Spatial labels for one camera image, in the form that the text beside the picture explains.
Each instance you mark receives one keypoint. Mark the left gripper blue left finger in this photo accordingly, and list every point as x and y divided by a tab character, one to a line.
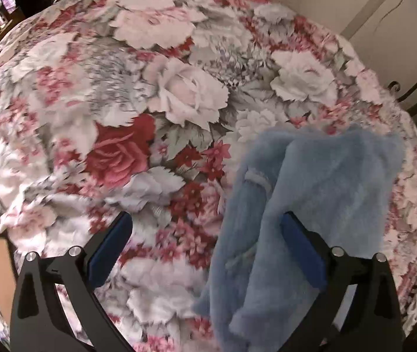
38	320

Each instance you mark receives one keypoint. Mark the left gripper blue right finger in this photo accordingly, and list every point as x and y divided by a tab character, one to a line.
357	308

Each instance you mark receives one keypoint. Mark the blue fleece jacket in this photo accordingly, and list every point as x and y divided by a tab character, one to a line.
337	185

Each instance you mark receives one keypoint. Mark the tan cardboard box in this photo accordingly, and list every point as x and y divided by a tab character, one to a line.
7	281

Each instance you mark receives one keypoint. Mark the floral bed cover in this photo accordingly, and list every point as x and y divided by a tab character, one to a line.
148	106

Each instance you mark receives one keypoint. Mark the white standing fan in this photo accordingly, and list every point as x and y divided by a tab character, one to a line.
363	15

